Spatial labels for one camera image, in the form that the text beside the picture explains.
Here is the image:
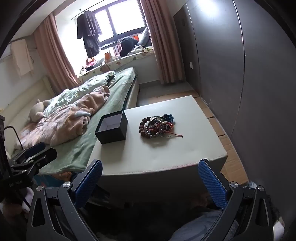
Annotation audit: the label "hanging beige towel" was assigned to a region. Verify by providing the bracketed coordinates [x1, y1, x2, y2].
[10, 39, 35, 76]

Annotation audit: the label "light blue cloth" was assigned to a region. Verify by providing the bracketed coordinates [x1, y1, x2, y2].
[170, 209, 238, 241]

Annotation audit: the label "red cord bracelet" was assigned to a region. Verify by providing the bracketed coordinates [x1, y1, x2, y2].
[162, 123, 184, 138]

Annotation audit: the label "pink fleece robe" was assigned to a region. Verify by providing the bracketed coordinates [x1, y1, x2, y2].
[14, 85, 111, 147]

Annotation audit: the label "grey pillow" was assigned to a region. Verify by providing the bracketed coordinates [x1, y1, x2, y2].
[137, 27, 151, 47]

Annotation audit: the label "floral quilt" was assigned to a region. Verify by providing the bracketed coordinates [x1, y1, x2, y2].
[43, 71, 116, 116]

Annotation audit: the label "floral window seat cushion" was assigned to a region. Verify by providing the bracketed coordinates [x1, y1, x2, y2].
[79, 46, 155, 84]

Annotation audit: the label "dark grey wardrobe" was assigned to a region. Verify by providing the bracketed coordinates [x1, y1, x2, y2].
[173, 0, 296, 209]

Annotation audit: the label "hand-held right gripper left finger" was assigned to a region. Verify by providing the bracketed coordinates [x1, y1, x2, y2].
[26, 159, 103, 241]

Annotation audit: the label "green bed sheet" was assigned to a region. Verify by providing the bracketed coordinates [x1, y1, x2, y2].
[39, 67, 139, 174]

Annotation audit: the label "beige plush toy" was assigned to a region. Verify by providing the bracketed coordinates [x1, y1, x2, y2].
[28, 99, 52, 122]

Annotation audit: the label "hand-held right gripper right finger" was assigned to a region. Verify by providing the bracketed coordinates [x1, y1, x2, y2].
[198, 159, 278, 241]

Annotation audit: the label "pink curtain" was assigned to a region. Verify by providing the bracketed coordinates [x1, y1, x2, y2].
[32, 14, 80, 95]
[140, 0, 185, 84]

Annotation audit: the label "black clothing bundle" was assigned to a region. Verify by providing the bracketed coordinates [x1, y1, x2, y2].
[120, 37, 139, 57]

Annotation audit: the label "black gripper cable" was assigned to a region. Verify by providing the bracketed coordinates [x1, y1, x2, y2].
[3, 126, 24, 150]

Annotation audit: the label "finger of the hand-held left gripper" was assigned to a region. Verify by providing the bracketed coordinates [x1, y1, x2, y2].
[9, 142, 46, 163]
[10, 148, 57, 179]

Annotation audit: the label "white low table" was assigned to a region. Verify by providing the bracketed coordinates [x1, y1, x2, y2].
[87, 95, 228, 202]

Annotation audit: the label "dark small bead bracelet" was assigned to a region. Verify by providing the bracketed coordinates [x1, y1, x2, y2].
[150, 119, 173, 138]

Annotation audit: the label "window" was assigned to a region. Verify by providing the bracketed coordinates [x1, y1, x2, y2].
[54, 0, 148, 50]

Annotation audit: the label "brown rudraksha bead bracelet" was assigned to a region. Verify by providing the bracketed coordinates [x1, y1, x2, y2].
[139, 118, 162, 139]

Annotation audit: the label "black jewelry box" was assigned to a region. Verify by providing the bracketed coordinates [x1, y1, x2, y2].
[95, 110, 128, 144]

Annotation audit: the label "hanging dark clothes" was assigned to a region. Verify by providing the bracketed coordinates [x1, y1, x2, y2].
[77, 10, 102, 57]

